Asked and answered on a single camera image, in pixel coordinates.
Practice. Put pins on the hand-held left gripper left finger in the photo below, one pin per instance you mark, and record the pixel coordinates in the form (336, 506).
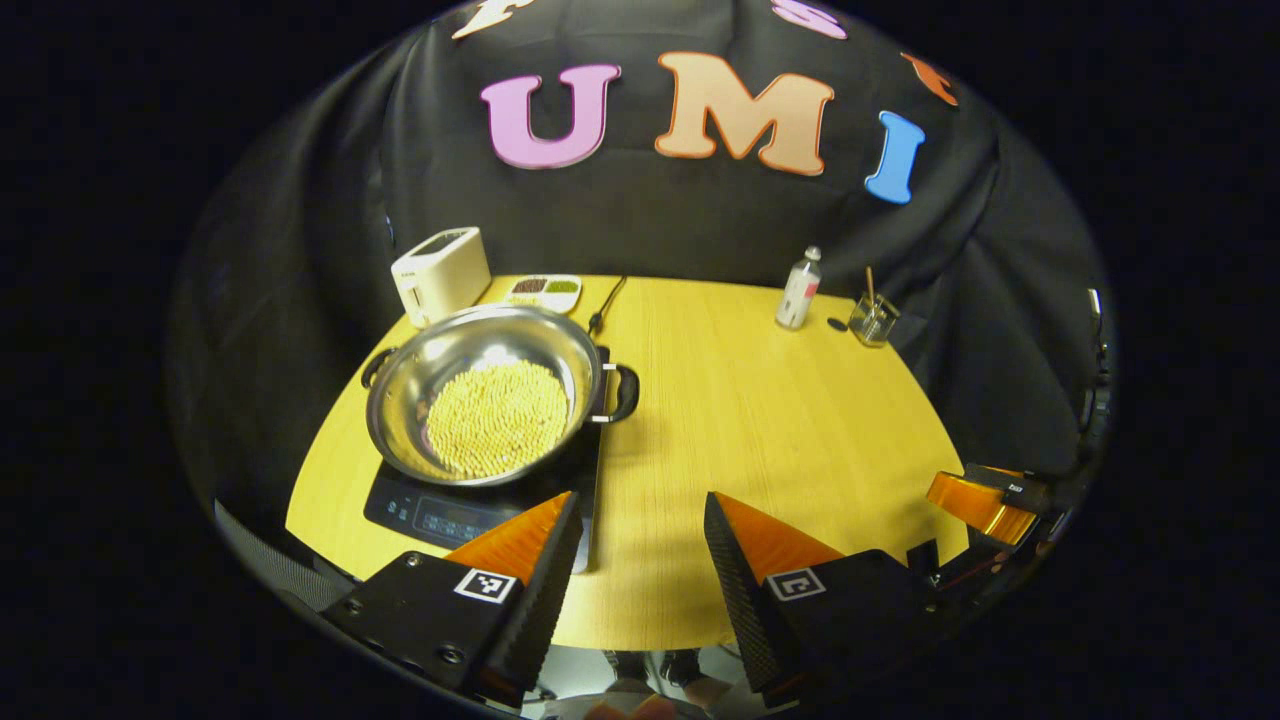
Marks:
(540, 600)

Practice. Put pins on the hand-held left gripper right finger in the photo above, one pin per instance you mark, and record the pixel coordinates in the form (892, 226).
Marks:
(745, 600)

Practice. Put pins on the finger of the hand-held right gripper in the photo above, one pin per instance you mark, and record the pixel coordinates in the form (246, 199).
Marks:
(975, 505)

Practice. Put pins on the black induction cooktop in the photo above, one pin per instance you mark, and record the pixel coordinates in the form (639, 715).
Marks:
(440, 515)

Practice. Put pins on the person's dark shoe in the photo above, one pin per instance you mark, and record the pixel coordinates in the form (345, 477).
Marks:
(682, 668)

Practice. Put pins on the pile of yellow beans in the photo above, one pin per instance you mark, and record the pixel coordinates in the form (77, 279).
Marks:
(495, 420)

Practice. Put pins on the clear bottle with pink label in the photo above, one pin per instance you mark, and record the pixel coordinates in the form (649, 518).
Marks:
(797, 300)

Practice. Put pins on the white divided bean dish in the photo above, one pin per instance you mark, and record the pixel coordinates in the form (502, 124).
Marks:
(545, 290)

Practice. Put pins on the white toaster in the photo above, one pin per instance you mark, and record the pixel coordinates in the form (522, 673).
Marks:
(445, 275)

